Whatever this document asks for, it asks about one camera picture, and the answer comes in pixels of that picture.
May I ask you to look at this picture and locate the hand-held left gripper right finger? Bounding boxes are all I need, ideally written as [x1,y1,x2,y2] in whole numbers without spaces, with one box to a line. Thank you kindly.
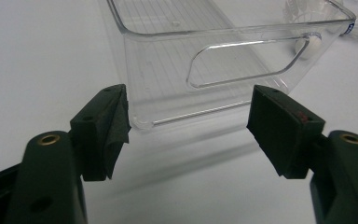
[246,84,326,180]

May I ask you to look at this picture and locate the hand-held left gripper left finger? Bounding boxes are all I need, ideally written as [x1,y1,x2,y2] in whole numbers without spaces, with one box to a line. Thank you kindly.
[69,83,132,182]

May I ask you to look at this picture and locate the white table cover board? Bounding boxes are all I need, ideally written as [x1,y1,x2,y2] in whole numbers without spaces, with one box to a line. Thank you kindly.
[0,0,358,224]

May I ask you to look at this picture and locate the clear plastic bin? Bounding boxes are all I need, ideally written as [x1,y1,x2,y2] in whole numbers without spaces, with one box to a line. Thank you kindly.
[106,0,357,132]

